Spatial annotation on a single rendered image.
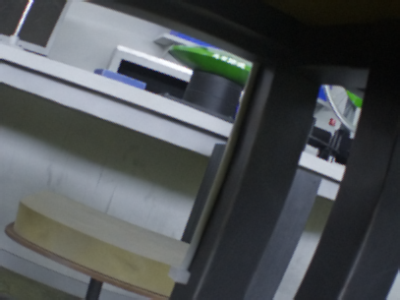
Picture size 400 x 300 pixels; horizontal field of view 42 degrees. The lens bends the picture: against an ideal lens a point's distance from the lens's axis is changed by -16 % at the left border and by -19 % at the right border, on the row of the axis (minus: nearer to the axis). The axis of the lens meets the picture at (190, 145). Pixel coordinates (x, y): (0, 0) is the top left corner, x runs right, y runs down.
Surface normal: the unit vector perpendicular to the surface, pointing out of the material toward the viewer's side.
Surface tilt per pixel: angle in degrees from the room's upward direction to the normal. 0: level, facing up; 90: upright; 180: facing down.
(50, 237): 90
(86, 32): 90
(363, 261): 90
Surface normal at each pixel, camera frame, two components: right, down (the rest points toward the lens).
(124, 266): 0.05, 0.00
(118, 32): 0.26, 0.07
